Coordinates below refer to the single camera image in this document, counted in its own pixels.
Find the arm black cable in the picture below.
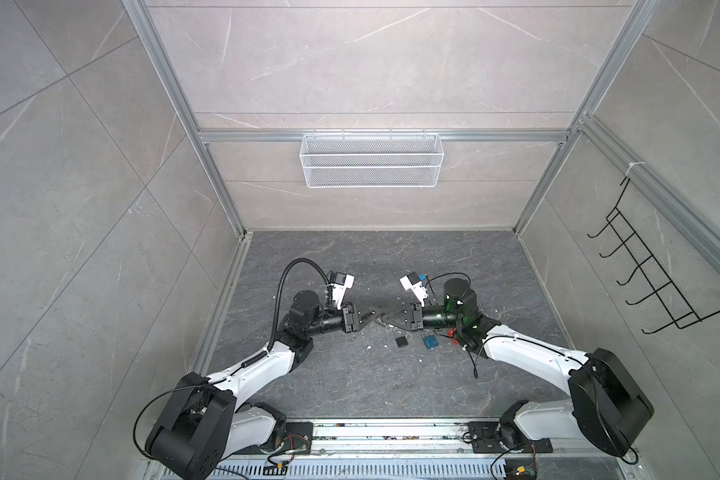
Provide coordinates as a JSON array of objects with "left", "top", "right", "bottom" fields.
[
  {"left": 268, "top": 257, "right": 331, "bottom": 349},
  {"left": 425, "top": 272, "right": 473, "bottom": 289}
]

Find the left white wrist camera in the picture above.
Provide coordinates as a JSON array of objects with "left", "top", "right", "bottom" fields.
[{"left": 327, "top": 271, "right": 355, "bottom": 310}]

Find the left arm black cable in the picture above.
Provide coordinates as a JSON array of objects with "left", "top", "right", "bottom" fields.
[{"left": 268, "top": 257, "right": 331, "bottom": 349}]

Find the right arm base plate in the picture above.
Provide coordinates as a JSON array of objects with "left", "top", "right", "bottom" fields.
[{"left": 461, "top": 421, "right": 553, "bottom": 454}]

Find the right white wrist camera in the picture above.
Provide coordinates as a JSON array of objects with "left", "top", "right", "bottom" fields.
[{"left": 400, "top": 272, "right": 429, "bottom": 307}]

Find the black wire hook rack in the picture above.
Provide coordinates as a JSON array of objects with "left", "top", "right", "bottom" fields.
[{"left": 587, "top": 176, "right": 720, "bottom": 335}]

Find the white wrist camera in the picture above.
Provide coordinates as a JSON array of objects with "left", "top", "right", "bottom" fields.
[
  {"left": 327, "top": 271, "right": 355, "bottom": 310},
  {"left": 400, "top": 272, "right": 429, "bottom": 307}
]

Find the blue padlock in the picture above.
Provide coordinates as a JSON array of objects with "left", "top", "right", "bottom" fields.
[{"left": 422, "top": 335, "right": 439, "bottom": 350}]

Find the aluminium front rail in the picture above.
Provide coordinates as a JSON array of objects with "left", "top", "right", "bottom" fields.
[{"left": 207, "top": 418, "right": 652, "bottom": 479}]

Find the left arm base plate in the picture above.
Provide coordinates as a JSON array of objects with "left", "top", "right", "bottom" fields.
[{"left": 238, "top": 422, "right": 314, "bottom": 455}]

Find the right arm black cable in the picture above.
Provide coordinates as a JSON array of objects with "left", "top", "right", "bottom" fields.
[{"left": 425, "top": 272, "right": 473, "bottom": 289}]

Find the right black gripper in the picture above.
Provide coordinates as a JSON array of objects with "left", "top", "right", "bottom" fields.
[{"left": 383, "top": 305, "right": 464, "bottom": 334}]

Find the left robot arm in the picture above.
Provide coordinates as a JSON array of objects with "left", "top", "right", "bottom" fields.
[{"left": 134, "top": 290, "right": 377, "bottom": 479}]

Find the white wire mesh basket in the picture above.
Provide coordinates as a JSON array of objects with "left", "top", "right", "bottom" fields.
[{"left": 299, "top": 133, "right": 445, "bottom": 189}]

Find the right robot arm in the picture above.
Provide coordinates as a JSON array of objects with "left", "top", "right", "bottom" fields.
[{"left": 379, "top": 274, "right": 655, "bottom": 458}]

